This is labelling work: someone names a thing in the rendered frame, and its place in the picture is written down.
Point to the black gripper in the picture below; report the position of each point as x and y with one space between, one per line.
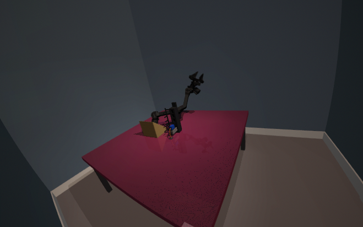
193 77

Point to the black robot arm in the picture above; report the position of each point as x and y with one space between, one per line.
188 90

